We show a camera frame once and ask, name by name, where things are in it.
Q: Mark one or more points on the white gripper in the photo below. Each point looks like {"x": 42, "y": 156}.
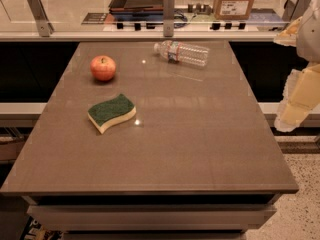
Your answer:
{"x": 310, "y": 37}

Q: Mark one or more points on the clear plastic water bottle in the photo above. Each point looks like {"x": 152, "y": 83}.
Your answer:
{"x": 180, "y": 52}

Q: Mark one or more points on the cardboard box with label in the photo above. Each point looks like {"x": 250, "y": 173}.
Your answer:
{"x": 232, "y": 9}

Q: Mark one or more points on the red apple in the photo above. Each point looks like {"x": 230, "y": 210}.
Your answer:
{"x": 103, "y": 68}

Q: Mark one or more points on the green and yellow sponge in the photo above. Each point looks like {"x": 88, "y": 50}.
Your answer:
{"x": 112, "y": 112}

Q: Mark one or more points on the grey table drawer front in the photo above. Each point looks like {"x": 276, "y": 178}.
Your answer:
{"x": 152, "y": 218}

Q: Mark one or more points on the right metal glass bracket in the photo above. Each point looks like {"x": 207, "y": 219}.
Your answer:
{"x": 294, "y": 9}

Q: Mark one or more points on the metal glass bracket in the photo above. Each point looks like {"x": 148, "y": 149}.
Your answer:
{"x": 44, "y": 26}
{"x": 294, "y": 9}
{"x": 168, "y": 18}

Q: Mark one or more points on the middle metal glass bracket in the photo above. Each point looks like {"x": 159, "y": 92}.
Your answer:
{"x": 168, "y": 18}

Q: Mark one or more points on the left metal glass bracket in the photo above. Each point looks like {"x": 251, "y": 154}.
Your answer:
{"x": 44, "y": 26}

